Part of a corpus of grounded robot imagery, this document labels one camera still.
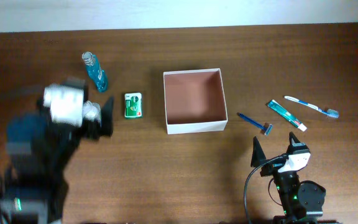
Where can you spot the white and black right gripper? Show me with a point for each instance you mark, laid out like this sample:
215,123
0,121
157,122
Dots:
258,155

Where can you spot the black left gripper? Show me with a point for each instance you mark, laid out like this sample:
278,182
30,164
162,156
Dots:
92,127

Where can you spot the clear purple soap bottle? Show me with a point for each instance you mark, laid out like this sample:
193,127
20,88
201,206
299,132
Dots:
91,111

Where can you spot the blue mouthwash bottle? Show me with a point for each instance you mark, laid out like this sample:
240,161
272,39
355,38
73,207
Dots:
95,72

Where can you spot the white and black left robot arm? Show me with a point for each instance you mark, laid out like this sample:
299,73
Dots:
40,145

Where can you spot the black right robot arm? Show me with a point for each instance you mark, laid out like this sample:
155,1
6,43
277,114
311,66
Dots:
302,202

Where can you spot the blue disposable razor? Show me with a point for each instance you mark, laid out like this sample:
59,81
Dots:
265,129

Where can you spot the green soap bar box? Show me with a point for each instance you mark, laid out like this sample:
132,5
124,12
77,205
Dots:
133,106

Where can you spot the green toothpaste tube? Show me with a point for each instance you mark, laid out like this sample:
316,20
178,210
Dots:
276,107

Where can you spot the blue and white toothbrush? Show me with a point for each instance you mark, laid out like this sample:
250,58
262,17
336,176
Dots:
328,112

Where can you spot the white cardboard box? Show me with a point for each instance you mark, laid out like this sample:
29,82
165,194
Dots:
194,101

